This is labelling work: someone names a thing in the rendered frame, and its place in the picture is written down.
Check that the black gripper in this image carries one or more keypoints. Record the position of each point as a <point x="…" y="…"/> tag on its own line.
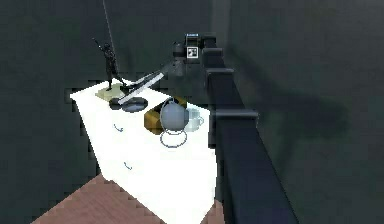
<point x="176" y="66"/>

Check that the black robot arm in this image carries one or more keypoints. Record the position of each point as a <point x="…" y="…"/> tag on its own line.
<point x="246" y="166"/>

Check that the black shallow dish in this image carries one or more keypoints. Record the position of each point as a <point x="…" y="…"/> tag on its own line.
<point x="136" y="105"/>

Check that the black flat disc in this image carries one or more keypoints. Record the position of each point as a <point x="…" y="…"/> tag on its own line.
<point x="116" y="103"/>

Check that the brown box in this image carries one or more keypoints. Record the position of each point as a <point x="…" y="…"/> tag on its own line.
<point x="151" y="121"/>

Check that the black figure statue olive base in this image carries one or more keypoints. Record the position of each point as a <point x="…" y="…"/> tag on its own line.
<point x="110" y="60"/>

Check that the white mug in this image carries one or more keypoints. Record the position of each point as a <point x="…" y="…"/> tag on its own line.
<point x="194" y="120"/>

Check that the white chest of drawers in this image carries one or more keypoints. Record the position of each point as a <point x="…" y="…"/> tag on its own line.
<point x="156" y="166"/>

